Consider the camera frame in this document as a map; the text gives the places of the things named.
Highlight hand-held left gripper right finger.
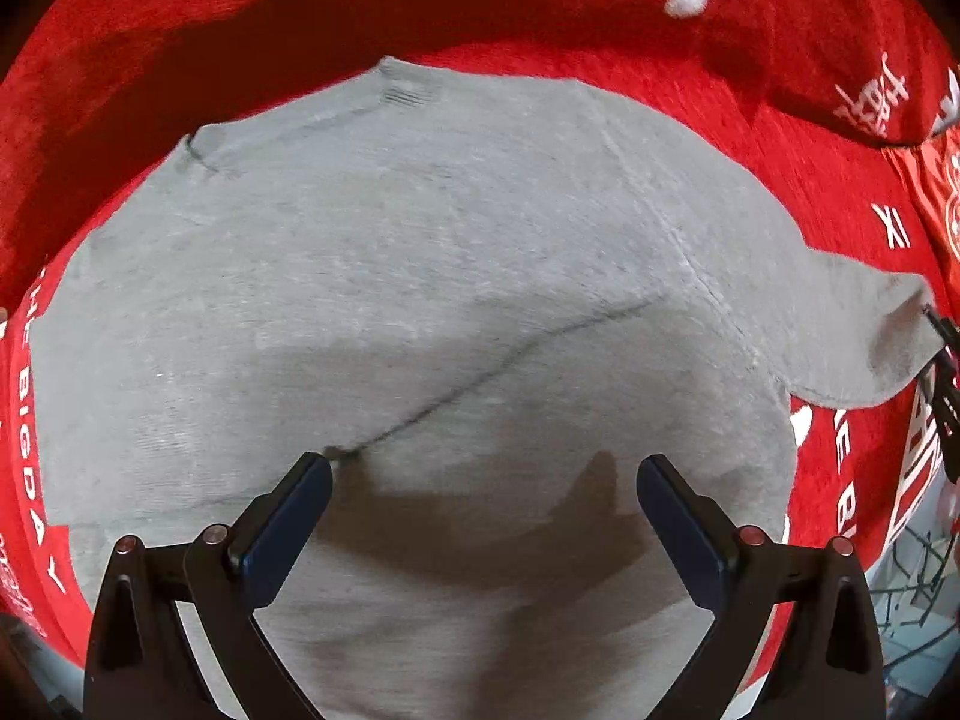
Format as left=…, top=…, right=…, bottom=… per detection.
left=636, top=454, right=890, bottom=720

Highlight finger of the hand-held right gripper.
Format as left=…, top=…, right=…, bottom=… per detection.
left=922, top=304, right=960, bottom=485

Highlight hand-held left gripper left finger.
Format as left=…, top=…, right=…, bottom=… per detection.
left=82, top=452, right=335, bottom=720

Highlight grey knit sweater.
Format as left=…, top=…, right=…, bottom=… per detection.
left=34, top=56, right=938, bottom=720

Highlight red printed sofa cover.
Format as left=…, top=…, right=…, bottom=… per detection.
left=0, top=0, right=960, bottom=720

